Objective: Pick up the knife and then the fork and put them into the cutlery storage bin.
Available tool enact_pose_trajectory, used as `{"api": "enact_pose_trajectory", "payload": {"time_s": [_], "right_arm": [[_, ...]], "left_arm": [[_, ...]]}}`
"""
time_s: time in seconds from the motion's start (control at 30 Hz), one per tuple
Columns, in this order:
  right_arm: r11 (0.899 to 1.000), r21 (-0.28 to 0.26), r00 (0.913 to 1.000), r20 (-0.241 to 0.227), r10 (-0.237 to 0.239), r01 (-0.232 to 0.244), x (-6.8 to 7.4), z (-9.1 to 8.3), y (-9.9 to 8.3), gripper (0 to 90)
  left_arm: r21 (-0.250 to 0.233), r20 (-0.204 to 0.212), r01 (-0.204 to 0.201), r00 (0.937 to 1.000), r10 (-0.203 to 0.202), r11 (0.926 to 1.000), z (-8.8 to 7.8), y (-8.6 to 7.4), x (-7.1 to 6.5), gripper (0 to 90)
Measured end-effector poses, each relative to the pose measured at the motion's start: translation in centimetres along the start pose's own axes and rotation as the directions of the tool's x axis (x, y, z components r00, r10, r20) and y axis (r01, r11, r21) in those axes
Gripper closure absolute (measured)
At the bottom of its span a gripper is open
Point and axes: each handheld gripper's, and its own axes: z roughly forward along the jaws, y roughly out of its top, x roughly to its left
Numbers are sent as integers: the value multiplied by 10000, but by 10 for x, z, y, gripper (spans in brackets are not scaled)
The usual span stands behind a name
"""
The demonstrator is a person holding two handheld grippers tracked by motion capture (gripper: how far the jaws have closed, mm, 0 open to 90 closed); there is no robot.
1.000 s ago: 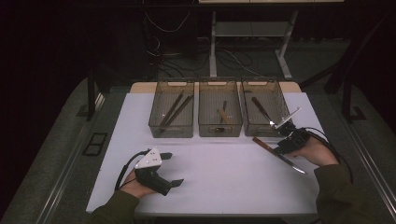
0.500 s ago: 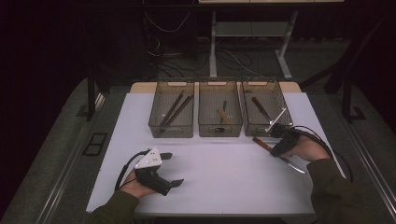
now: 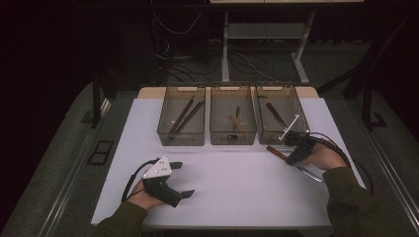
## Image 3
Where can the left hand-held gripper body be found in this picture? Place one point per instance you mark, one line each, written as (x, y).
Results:
(158, 168)

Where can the person's left hand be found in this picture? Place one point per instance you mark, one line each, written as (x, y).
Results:
(141, 199)

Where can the grey metal desk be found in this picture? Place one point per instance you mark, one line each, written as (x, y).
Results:
(263, 30)

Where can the person's right hand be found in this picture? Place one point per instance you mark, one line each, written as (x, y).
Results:
(326, 154)

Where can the brown wooden chopsticks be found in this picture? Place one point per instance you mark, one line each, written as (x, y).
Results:
(191, 116)

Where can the metal floor rail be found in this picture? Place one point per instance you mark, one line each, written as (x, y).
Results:
(393, 173)
(66, 184)

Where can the brown transparent plastic bin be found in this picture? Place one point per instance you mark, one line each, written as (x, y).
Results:
(220, 112)
(290, 105)
(184, 131)

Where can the black metal stand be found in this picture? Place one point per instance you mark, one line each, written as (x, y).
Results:
(96, 105)
(366, 108)

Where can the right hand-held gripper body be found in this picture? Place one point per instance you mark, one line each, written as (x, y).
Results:
(304, 146)

